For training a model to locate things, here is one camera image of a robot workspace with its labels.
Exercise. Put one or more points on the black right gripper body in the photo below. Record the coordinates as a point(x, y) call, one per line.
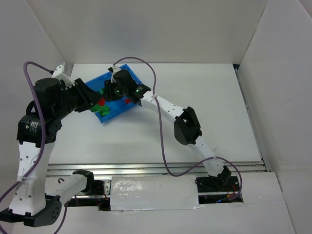
point(108, 90)

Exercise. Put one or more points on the large red green lego assembly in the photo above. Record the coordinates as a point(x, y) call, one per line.
point(101, 108)

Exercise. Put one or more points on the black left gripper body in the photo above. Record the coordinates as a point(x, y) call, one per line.
point(81, 95)

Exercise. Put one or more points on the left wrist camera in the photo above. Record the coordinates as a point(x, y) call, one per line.
point(63, 72)

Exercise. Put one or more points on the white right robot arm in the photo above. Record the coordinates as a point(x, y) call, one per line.
point(187, 129)

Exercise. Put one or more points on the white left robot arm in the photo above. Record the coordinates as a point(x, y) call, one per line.
point(37, 133)

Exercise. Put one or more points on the blue plastic divided bin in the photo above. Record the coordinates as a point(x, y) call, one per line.
point(114, 104)

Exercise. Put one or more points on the silver foil tape sheet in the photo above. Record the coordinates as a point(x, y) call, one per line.
point(144, 193)

